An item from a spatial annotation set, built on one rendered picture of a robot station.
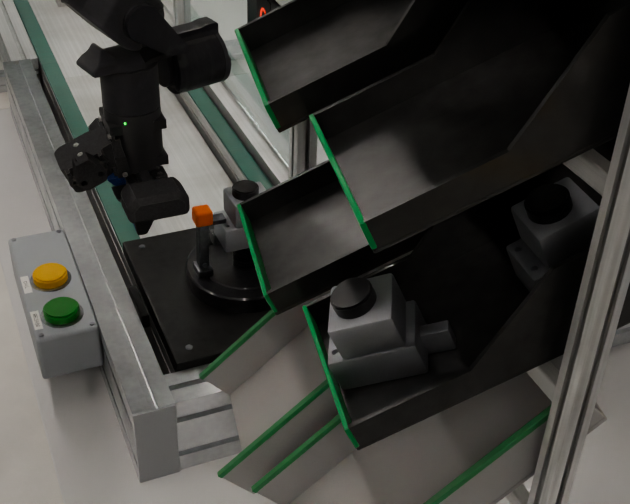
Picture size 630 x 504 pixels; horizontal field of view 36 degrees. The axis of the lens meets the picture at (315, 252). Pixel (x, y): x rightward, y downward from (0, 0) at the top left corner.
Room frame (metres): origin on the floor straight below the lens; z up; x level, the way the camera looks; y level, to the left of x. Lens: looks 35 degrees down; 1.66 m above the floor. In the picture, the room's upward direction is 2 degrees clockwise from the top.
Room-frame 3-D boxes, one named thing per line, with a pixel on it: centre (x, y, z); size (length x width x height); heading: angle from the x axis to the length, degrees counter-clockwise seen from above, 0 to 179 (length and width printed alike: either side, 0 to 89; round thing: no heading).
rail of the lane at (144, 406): (1.11, 0.33, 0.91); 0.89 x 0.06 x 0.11; 24
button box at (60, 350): (0.91, 0.31, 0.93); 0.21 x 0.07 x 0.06; 24
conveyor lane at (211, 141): (1.20, 0.18, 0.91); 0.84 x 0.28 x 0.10; 24
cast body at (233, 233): (0.92, 0.07, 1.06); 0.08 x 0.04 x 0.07; 115
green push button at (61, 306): (0.84, 0.28, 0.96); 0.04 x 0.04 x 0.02
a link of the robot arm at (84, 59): (0.87, 0.19, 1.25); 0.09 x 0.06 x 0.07; 130
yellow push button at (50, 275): (0.91, 0.31, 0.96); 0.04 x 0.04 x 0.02
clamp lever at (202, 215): (0.90, 0.12, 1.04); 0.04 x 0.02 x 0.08; 114
